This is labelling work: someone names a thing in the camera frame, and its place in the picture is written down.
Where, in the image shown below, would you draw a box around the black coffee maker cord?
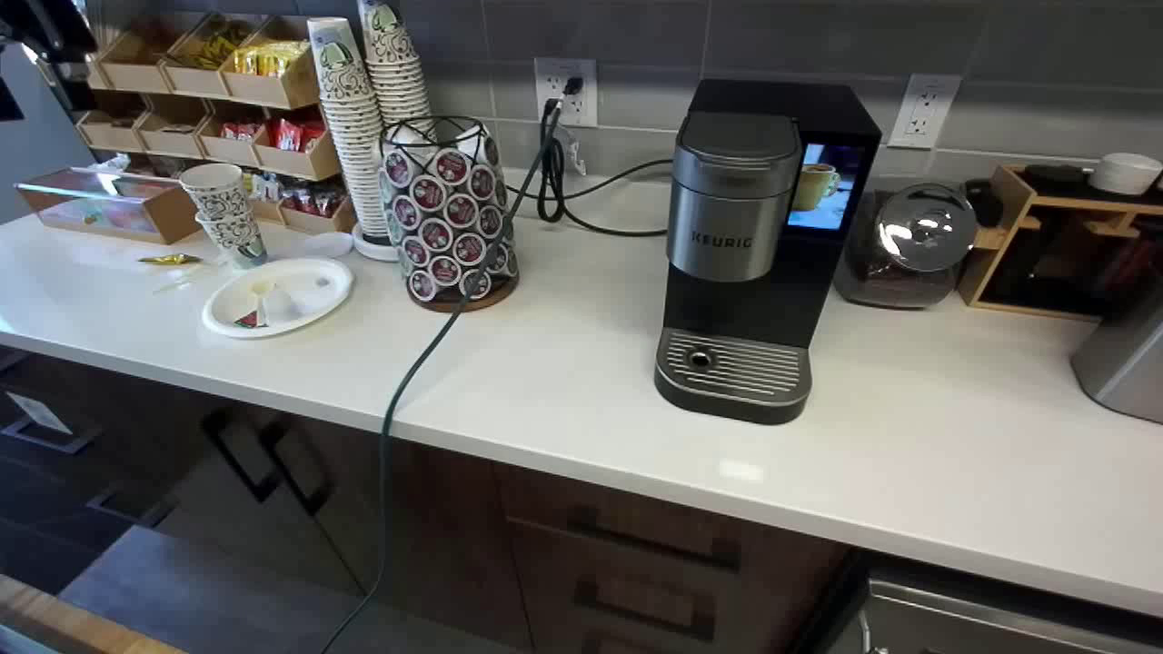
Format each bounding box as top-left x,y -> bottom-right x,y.
530,76 -> 675,241

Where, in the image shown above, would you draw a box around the tall paper cup stack left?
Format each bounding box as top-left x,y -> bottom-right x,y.
309,18 -> 390,241

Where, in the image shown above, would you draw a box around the wire K-cup pod carousel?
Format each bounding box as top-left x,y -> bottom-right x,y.
377,116 -> 521,314

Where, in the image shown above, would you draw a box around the white wall outlet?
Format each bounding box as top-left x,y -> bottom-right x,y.
533,59 -> 596,127
890,73 -> 959,150

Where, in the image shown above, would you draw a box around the tall paper cup stack right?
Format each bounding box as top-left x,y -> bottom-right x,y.
357,0 -> 429,123

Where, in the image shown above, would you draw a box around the black Keurig coffee maker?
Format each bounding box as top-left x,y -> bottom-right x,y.
655,80 -> 879,424

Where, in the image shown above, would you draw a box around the wooden pod drawer rack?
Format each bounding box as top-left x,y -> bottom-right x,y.
959,162 -> 1163,316

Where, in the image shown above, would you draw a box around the yellow packet on counter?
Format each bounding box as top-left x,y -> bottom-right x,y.
138,251 -> 203,270

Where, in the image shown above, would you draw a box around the white wall outlet left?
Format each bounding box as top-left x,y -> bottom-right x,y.
533,59 -> 596,127

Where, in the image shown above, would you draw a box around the dark green power cable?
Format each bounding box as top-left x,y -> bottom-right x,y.
318,304 -> 468,654

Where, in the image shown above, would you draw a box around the wooden condiment organizer shelf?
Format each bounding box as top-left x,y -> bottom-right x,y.
80,13 -> 357,234

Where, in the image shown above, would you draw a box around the white wall outlet right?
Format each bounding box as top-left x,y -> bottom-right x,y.
890,73 -> 959,150

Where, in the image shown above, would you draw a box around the tall paper cup stack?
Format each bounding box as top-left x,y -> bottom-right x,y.
357,0 -> 429,123
309,18 -> 390,241

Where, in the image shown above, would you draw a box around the white paper plate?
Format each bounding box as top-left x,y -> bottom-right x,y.
199,258 -> 357,343

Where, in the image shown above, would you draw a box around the wooden tea box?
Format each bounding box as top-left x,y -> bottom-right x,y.
18,168 -> 197,245

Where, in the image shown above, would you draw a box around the white bowl on rack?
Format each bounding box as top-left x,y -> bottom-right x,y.
1087,154 -> 1163,195

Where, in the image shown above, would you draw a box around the grey appliance at right edge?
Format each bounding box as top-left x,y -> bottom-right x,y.
1070,277 -> 1163,424

